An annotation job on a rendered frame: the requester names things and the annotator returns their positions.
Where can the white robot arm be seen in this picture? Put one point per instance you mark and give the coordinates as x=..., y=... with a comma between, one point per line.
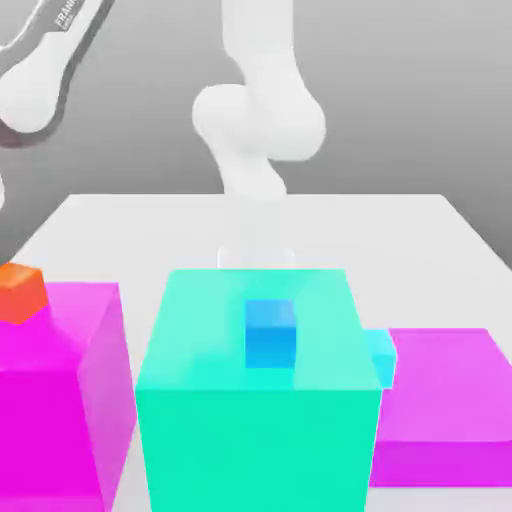
x=260, y=120

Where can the small blue cube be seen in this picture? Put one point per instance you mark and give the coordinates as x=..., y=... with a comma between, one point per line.
x=268, y=340

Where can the small cyan cube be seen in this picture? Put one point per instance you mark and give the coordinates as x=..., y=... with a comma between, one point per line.
x=382, y=356

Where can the small orange cube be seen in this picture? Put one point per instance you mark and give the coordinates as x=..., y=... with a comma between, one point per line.
x=22, y=294

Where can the large teal box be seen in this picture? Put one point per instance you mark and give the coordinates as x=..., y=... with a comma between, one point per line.
x=256, y=440

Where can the large flat magenta box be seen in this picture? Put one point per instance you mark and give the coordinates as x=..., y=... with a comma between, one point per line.
x=444, y=404

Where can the large tall magenta box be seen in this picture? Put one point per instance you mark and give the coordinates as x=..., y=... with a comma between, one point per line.
x=44, y=408

